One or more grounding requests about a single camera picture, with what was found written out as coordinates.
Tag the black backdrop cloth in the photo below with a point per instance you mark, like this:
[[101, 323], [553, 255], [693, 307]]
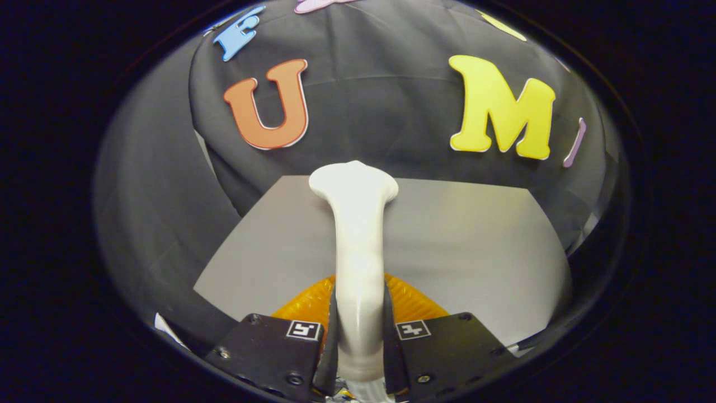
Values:
[[380, 101]]

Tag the white garment steamer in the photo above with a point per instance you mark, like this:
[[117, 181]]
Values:
[[358, 252]]

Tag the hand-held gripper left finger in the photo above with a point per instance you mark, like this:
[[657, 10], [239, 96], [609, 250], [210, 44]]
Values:
[[330, 347]]

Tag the grey cabinet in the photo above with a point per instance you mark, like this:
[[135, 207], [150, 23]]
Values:
[[464, 252]]

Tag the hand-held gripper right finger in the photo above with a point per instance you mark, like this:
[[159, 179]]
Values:
[[391, 347]]

